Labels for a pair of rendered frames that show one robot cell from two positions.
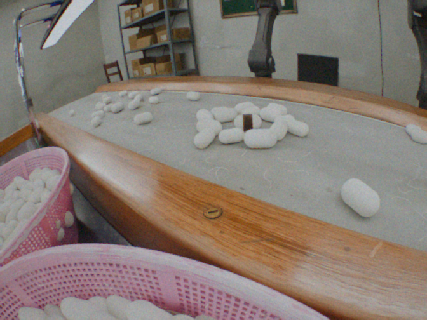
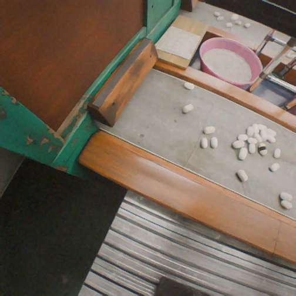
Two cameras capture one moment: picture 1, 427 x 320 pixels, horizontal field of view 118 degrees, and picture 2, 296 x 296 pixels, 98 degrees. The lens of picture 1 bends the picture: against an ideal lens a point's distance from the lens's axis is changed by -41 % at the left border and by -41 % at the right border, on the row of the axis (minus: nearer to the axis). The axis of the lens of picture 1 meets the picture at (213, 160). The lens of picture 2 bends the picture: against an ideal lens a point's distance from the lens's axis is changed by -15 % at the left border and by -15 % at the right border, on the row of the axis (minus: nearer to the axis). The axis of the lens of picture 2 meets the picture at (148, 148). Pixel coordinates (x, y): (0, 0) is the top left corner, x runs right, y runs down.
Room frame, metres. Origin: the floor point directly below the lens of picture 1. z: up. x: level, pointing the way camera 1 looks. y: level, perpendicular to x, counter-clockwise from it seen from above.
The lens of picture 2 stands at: (0.06, -0.73, 1.16)
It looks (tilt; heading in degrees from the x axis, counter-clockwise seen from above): 71 degrees down; 161
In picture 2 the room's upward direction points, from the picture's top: 4 degrees clockwise
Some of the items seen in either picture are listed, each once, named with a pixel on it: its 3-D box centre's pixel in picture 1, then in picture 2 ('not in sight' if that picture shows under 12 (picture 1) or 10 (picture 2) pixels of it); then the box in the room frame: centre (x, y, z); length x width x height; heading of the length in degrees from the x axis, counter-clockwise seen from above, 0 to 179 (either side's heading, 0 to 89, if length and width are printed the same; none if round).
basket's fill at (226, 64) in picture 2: not in sight; (225, 69); (-0.35, -0.26, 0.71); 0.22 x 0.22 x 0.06
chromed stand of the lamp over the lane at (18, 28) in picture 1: (45, 75); not in sight; (0.55, 0.47, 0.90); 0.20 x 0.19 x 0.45; 49
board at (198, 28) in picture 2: not in sight; (181, 38); (-0.49, -0.43, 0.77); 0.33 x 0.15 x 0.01; 139
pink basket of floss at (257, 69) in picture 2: not in sight; (226, 67); (-0.35, -0.26, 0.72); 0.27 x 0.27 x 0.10
